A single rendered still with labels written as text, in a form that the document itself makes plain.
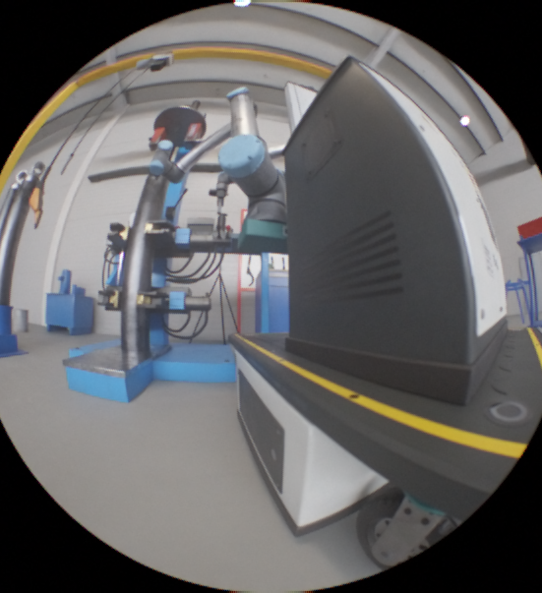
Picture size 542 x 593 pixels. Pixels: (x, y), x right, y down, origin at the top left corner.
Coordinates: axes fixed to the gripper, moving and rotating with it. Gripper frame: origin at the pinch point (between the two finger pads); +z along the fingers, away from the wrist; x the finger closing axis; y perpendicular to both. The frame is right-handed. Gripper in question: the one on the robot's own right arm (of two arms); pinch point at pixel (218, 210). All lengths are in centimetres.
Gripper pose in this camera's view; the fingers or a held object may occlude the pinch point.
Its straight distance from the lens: 138.9
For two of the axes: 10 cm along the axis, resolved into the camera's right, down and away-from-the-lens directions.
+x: -2.5, 1.0, 9.6
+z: 0.0, 9.9, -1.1
